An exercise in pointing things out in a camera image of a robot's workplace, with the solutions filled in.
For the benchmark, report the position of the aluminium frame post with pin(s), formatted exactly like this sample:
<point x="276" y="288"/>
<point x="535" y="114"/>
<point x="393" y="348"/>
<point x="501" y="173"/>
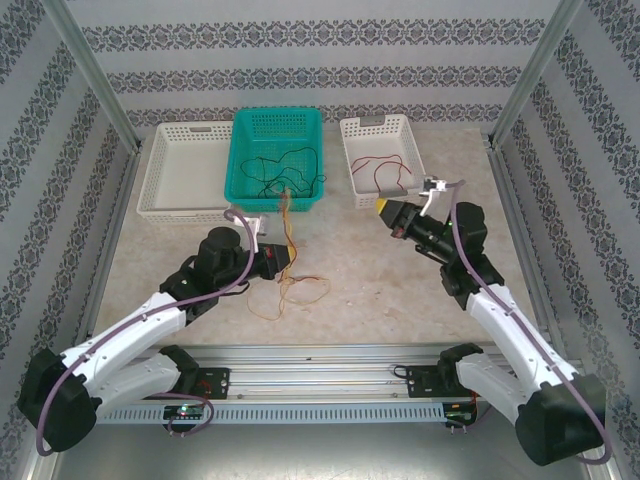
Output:
<point x="95" y="80"/>
<point x="535" y="75"/>

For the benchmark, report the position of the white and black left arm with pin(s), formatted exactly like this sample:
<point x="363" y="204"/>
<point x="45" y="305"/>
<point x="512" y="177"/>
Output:
<point x="130" y="325"/>

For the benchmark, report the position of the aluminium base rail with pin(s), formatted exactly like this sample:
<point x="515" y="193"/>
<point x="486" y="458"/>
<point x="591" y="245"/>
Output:
<point x="310" y="372"/>

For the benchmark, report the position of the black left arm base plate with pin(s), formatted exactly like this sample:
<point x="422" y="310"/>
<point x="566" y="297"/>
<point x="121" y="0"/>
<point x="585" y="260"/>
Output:
<point x="217" y="382"/>

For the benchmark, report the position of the grey metal sheet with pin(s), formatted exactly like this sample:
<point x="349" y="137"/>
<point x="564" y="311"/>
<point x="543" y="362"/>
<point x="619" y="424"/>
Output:
<point x="320" y="455"/>

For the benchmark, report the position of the teal plastic basket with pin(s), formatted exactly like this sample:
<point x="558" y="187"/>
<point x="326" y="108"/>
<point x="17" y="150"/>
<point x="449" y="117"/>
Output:
<point x="250" y="130"/>

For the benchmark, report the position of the small white plastic basket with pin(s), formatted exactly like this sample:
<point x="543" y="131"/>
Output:
<point x="365" y="140"/>

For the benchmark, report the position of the aluminium side rail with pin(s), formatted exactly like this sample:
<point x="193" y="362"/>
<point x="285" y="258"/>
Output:
<point x="525" y="250"/>
<point x="107" y="250"/>

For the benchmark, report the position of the large white plastic basket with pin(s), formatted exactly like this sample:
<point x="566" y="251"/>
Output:
<point x="185" y="165"/>

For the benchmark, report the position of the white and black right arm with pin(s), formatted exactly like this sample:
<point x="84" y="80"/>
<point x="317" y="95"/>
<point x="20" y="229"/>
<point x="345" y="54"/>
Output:
<point x="520" y="330"/>

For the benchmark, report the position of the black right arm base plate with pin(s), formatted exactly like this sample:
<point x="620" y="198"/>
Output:
<point x="420" y="382"/>

